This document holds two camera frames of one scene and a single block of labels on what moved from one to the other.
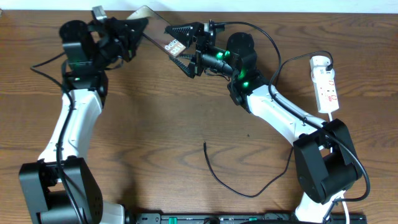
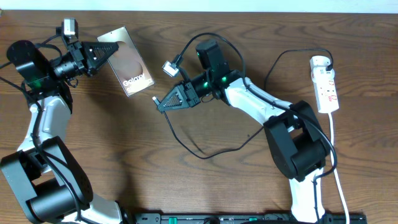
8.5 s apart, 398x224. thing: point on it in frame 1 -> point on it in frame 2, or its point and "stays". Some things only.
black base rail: [245, 218] stays
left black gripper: [117, 37] -> [80, 59]
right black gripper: [194, 68] -> [187, 96]
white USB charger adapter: [319, 74] stays
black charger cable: [270, 96] -> [158, 104]
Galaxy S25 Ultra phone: [155, 30] -> [126, 61]
